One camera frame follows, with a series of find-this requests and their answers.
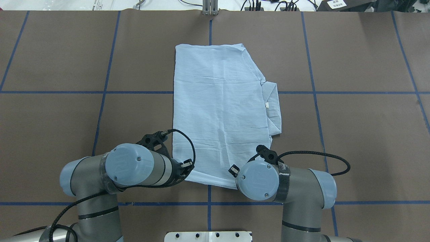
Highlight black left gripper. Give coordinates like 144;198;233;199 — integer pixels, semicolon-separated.
170;158;195;184

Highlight light blue button-up shirt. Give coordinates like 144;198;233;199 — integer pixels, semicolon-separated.
173;43;282;189

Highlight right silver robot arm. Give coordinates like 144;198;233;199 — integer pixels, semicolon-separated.
229;160;358;242

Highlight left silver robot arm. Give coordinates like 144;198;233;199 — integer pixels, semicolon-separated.
4;144;196;242

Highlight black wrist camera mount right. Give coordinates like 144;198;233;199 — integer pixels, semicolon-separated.
247;145;278;165

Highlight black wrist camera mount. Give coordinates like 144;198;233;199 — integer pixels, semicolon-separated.
135;131;170;157
247;145;278;165

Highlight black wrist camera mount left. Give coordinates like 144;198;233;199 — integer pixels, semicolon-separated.
135;131;170;157

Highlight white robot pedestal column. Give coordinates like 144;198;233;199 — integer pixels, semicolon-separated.
164;231;253;242

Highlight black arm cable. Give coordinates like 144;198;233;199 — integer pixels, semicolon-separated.
277;151;351;176

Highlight aluminium frame post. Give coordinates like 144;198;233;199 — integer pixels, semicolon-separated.
202;0;219;16

